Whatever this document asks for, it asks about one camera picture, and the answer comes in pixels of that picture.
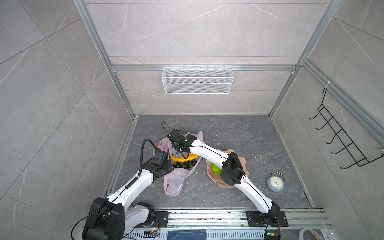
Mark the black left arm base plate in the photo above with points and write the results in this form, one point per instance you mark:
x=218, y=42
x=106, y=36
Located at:
x=157, y=218

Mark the black wire hook rack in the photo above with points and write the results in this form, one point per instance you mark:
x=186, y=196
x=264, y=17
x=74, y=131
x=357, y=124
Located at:
x=340, y=134

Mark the white tape roll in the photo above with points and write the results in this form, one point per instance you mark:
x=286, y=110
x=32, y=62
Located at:
x=309, y=234

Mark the black fake grape bunch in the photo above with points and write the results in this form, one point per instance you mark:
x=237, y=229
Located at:
x=185, y=165

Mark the blue label plate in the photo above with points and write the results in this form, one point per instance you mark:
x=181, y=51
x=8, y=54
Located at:
x=187, y=235

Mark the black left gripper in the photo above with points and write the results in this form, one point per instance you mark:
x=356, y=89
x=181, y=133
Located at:
x=170, y=165

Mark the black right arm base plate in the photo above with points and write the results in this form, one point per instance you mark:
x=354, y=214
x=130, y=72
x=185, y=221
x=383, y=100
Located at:
x=258, y=219

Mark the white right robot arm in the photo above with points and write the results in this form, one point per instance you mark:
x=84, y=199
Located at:
x=263, y=203

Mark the green fake fruit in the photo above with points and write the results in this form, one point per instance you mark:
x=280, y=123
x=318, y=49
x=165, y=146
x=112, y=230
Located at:
x=215, y=169

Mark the white wire mesh basket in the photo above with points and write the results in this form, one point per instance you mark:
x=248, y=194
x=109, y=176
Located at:
x=197, y=80

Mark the pink scalloped plate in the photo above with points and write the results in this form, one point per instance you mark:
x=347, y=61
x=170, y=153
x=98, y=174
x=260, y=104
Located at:
x=216, y=177

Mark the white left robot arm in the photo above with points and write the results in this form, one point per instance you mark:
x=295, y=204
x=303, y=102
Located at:
x=112, y=217

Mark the pink plastic bag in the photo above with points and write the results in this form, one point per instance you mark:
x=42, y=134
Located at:
x=174, y=181

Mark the yellow fake banana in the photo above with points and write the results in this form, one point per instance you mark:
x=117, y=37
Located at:
x=183, y=159

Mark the grey alarm clock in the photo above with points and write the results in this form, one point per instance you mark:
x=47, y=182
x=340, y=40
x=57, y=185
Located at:
x=275, y=182

